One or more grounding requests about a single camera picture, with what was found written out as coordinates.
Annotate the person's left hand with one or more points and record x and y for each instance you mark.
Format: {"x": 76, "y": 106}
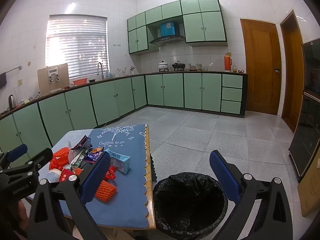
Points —
{"x": 22, "y": 215}

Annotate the metal towel rail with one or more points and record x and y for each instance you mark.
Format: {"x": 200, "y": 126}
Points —
{"x": 13, "y": 68}

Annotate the narrow wooden door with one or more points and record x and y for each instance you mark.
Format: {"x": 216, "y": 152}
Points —
{"x": 292, "y": 75}

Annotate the green wall cabinets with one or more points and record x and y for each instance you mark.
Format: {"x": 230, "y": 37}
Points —
{"x": 207, "y": 27}

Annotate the utensil holder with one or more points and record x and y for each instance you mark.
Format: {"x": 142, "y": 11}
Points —
{"x": 122, "y": 73}

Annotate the wide wooden door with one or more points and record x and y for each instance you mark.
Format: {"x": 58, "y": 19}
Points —
{"x": 261, "y": 65}

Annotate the electric kettle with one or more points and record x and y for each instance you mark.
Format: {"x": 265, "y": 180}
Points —
{"x": 12, "y": 102}

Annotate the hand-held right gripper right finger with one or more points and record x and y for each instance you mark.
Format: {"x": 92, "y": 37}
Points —
{"x": 223, "y": 173}

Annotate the red thermos flask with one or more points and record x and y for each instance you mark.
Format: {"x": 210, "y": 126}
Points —
{"x": 228, "y": 62}

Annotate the white window blind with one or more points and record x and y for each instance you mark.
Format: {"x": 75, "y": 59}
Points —
{"x": 77, "y": 45}

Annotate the cardboard box with clips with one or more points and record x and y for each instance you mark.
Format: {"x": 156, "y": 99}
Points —
{"x": 45, "y": 82}

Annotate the green base kitchen cabinets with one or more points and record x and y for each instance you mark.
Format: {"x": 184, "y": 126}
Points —
{"x": 175, "y": 90}

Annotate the purple and silver wrapper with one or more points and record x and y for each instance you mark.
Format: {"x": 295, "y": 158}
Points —
{"x": 82, "y": 142}

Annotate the light blue milk carton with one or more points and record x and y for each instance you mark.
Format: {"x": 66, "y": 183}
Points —
{"x": 120, "y": 161}

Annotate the orange foam fruit net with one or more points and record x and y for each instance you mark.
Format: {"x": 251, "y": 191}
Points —
{"x": 106, "y": 191}
{"x": 60, "y": 156}

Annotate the green and white snack packet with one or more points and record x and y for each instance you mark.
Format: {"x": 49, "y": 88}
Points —
{"x": 78, "y": 158}

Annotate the blue snack packet orange print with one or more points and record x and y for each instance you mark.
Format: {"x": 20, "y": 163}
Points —
{"x": 93, "y": 155}

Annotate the range hood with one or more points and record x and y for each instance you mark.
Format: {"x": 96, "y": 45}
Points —
{"x": 166, "y": 40}

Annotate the red plastic basin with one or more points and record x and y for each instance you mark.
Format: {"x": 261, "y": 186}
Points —
{"x": 80, "y": 81}

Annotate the blue box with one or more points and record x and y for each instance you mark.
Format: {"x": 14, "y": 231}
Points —
{"x": 168, "y": 29}

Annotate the wooden table with blue top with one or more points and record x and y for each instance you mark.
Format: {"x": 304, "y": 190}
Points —
{"x": 60, "y": 142}

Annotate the black wok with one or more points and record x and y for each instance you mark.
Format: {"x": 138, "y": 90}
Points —
{"x": 178, "y": 66}

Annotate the white cooking pot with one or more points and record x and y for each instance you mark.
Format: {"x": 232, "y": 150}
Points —
{"x": 163, "y": 65}

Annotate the metal kitchen faucet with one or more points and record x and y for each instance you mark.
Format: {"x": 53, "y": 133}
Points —
{"x": 100, "y": 67}

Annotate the waste bin with black bag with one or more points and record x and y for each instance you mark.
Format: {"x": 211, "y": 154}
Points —
{"x": 190, "y": 205}

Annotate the blue tree-print table mat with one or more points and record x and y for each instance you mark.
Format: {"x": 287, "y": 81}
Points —
{"x": 125, "y": 205}

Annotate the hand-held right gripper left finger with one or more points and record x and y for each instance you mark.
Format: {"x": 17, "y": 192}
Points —
{"x": 96, "y": 177}

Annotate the dark towel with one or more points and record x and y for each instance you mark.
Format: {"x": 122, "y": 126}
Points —
{"x": 3, "y": 80}

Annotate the red snack packet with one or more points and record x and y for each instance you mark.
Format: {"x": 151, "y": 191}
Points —
{"x": 58, "y": 176}

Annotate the dark glass-front cabinet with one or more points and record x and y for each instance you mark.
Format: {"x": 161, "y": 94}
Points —
{"x": 306, "y": 130}

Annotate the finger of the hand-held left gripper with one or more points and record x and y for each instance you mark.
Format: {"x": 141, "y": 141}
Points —
{"x": 37, "y": 158}
{"x": 17, "y": 152}

